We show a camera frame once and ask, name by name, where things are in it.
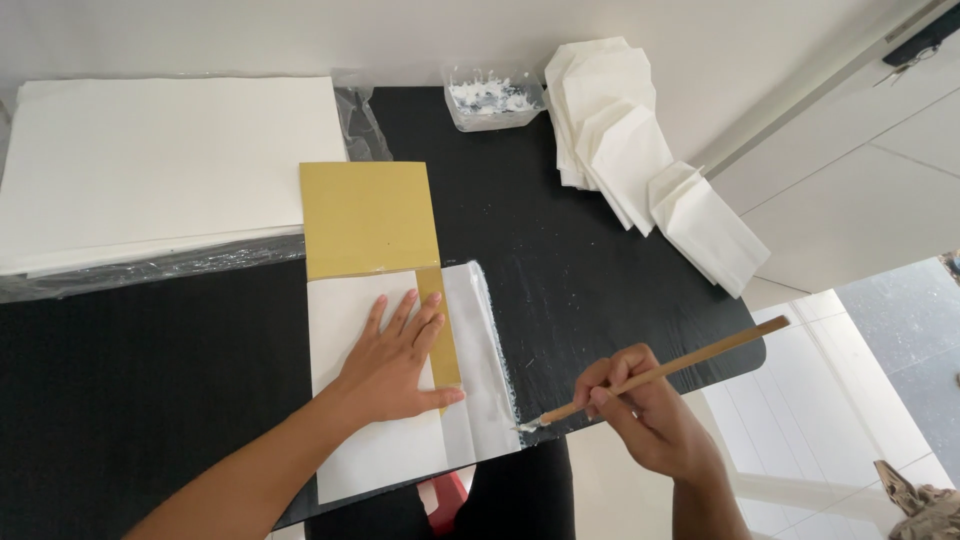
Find person's right hand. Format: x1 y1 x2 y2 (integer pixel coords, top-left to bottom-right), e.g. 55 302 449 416
573 343 727 486

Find person's left hand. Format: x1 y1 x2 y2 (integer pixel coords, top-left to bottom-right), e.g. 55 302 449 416
333 290 467 426

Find wooden glue brush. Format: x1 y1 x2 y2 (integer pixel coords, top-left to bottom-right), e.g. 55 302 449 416
513 315 792 434

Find white paper sheet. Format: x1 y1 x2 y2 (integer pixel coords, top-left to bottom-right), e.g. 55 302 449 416
306 260 523 506

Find gold cardboard template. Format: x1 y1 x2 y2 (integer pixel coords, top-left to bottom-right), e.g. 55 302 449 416
299 161 463 416

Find black table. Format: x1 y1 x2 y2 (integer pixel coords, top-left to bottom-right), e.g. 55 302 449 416
0 85 767 531

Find person's black trousers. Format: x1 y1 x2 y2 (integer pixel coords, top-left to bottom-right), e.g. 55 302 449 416
305 437 577 540

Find red plastic stool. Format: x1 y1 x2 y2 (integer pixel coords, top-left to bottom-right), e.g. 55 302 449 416
417 466 478 537

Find pile of white paper envelopes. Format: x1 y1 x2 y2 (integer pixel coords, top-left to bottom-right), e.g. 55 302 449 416
543 36 772 300

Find clear plastic glue container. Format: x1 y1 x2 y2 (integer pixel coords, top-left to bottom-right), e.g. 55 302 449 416
440 62 546 134

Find crumpled brown paper bag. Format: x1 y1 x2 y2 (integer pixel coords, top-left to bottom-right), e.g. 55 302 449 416
873 459 960 540

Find white door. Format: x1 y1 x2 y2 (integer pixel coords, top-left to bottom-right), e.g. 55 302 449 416
705 0 960 295

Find clear plastic wrap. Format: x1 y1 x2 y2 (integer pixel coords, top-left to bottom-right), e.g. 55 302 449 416
0 69 394 304

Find stack of white paper sheets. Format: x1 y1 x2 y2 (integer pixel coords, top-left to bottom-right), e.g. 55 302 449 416
0 75 349 279

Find black door handle with keys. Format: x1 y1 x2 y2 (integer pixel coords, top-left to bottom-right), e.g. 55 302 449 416
873 3 960 89

